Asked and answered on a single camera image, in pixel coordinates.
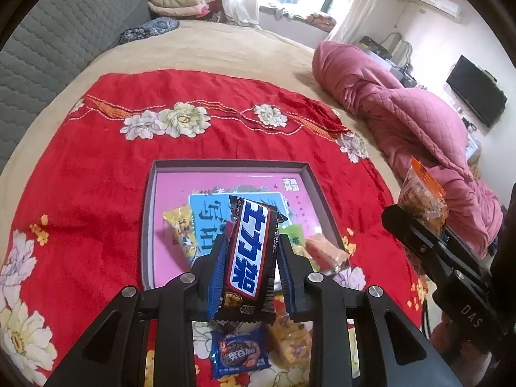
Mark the green snack packet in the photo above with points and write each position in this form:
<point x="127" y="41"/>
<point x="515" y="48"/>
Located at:
<point x="296" y="237"/>

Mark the orange bag of fried snacks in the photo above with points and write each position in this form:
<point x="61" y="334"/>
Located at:
<point x="421" y="195"/>

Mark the yellow rice cracker packet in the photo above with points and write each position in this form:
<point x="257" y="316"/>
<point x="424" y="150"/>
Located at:
<point x="292" y="344"/>

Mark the dark floral cloth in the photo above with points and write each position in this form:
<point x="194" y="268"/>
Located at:
<point x="149" y="30"/>

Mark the black chocolate bar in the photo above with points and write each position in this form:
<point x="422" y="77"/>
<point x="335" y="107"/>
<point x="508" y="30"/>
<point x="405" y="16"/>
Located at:
<point x="246" y="250"/>

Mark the clear orange cracker packet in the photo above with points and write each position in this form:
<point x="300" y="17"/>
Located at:
<point x="324" y="252"/>

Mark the white air conditioner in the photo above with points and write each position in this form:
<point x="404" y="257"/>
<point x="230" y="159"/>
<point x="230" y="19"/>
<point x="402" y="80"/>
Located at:
<point x="437" y="2"/>

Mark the red floral blanket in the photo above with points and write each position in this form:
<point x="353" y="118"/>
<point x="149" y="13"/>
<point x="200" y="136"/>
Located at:
<point x="80" y="209"/>

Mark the black flat television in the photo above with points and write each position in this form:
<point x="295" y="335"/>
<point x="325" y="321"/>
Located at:
<point x="475" y="90"/>

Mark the yellow snack stick packet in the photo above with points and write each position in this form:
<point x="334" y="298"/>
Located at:
<point x="183" y="229"/>

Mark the beige bed sheet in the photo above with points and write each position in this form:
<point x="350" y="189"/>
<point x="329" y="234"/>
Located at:
<point x="242" y="48"/>

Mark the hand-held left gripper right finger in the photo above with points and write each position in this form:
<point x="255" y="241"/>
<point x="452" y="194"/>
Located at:
<point x="288" y="278"/>

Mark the grey cardboard box pink inside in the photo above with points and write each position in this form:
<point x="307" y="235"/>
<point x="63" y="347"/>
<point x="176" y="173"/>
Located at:
<point x="173" y="193"/>

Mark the clothes on window sill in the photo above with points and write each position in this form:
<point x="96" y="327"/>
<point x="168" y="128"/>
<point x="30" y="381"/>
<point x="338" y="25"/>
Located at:
<point x="320" y="19"/>

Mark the pink quilted duvet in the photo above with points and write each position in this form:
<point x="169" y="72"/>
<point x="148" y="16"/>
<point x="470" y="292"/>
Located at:
<point x="403" y="109"/>

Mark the grey quilted headboard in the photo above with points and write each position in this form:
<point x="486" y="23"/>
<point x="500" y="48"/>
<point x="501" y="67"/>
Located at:
<point x="60" y="28"/>

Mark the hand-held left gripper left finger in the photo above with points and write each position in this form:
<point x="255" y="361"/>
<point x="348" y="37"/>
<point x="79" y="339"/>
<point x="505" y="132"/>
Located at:
<point x="215" y="274"/>

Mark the blue cookie packet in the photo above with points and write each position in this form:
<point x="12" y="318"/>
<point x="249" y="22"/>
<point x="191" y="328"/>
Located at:
<point x="240" y="354"/>

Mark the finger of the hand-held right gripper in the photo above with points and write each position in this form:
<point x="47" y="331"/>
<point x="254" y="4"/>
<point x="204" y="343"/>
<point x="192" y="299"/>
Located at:
<point x="419" y="242"/>
<point x="463" y="254"/>

